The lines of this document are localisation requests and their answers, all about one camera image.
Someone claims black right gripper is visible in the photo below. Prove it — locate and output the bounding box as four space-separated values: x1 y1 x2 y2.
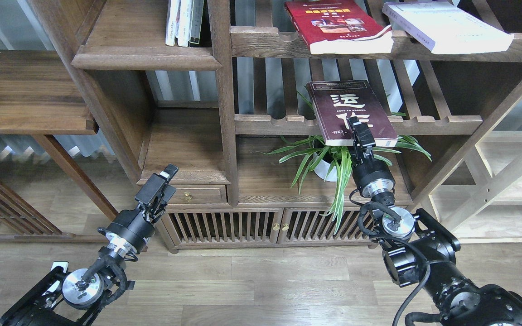
348 117 395 199

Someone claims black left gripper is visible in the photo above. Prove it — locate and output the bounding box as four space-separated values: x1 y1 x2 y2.
97 164 179 254

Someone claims dark maroon book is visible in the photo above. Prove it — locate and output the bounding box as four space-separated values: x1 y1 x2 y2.
306 80 398 147

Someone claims white book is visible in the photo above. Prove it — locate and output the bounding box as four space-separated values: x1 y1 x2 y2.
382 0 514 54
177 0 194 47
165 0 181 46

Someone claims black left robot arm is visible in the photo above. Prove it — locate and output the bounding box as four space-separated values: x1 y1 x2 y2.
0 164 178 326

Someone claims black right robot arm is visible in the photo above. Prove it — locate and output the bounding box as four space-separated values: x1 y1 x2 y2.
347 117 522 326

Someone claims light wooden shelf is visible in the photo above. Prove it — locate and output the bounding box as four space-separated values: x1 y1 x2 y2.
422 99 522 243

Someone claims small wooden drawer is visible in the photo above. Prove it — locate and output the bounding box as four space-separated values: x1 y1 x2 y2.
169 184 227 204

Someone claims white plant pot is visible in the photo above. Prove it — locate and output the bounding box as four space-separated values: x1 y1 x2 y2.
310 139 353 187

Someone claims left slatted cabinet door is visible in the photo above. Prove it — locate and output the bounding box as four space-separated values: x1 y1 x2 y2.
161 209 284 249

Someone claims slatted cabinet door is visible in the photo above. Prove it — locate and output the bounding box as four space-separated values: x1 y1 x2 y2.
277 207 371 245
161 209 284 249

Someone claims dark wooden bookshelf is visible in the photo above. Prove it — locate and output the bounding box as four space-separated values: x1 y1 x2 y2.
30 0 522 254

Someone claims right slatted cabinet door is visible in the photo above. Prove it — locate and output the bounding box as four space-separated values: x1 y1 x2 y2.
277 207 371 245

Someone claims red book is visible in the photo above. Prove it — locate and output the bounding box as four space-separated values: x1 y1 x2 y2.
285 0 394 54

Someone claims dark wooden side table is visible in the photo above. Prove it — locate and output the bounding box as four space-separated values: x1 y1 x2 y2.
0 50 137 244

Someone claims dark slatted wooden rack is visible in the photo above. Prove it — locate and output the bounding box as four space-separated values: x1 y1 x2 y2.
0 181 77 242

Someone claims dark upright book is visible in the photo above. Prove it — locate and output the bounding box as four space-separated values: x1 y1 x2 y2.
188 0 205 48

